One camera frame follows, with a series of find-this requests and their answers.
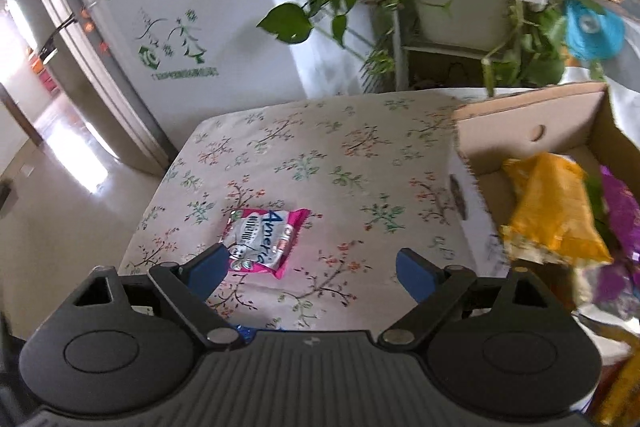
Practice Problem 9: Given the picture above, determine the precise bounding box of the white refrigerator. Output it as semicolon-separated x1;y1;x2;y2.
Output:
6;0;371;178

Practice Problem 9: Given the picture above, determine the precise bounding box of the turquoise round object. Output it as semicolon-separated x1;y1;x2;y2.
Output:
564;0;625;61

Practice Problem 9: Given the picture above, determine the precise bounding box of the floral tablecloth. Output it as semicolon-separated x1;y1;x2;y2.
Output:
120;88;506;333

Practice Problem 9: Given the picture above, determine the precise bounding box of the orange chip bag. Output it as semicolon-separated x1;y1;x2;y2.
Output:
500;152;613;268

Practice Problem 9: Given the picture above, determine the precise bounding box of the pink white candy bag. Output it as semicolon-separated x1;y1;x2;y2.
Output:
221;208;310;280

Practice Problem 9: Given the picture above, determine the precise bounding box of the purple snack bag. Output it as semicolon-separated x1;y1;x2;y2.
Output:
586;166;639;320

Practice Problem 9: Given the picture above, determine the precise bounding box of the side table grey cloth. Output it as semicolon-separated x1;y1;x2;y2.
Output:
604;40;640;146

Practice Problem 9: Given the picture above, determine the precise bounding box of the yellow snack pack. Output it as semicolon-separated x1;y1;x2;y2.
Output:
594;353;639;426

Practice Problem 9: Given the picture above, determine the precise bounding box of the cardboard box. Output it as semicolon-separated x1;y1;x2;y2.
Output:
448;82;639;294

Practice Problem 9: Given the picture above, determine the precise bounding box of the dark blue foil bag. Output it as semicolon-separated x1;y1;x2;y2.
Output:
234;324;257;343

